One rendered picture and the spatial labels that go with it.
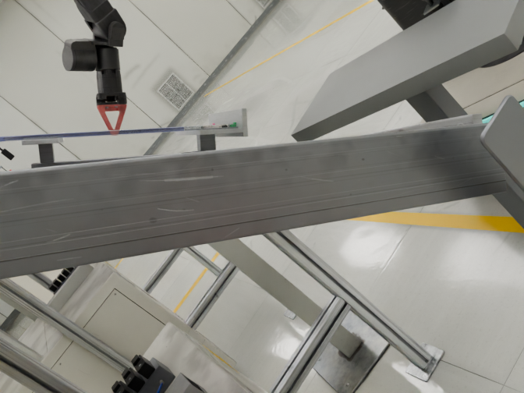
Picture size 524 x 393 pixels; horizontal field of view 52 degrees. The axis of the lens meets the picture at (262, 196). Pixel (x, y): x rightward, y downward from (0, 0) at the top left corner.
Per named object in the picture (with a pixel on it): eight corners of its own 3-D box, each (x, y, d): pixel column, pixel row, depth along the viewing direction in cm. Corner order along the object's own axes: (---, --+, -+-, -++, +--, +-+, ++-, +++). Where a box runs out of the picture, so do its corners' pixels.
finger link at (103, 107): (100, 136, 126) (96, 96, 124) (99, 136, 132) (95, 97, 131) (129, 134, 128) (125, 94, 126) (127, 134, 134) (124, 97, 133)
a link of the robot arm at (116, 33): (125, 22, 122) (107, 18, 127) (77, 18, 114) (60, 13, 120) (123, 75, 126) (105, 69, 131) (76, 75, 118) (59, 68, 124)
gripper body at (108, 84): (97, 101, 122) (94, 68, 121) (97, 103, 132) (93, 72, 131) (126, 100, 124) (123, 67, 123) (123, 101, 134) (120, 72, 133)
